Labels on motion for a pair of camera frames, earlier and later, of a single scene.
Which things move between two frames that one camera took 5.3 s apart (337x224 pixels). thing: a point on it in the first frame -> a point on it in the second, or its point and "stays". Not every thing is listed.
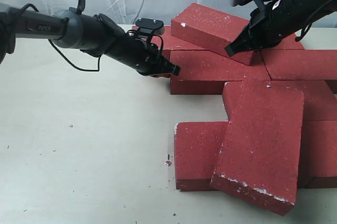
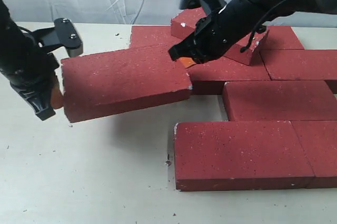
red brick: (319, 97) stays
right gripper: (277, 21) -> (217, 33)
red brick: (259, 155) -> (96, 83)
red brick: (205, 72) stays
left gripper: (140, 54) -> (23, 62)
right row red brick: (302, 65) stays
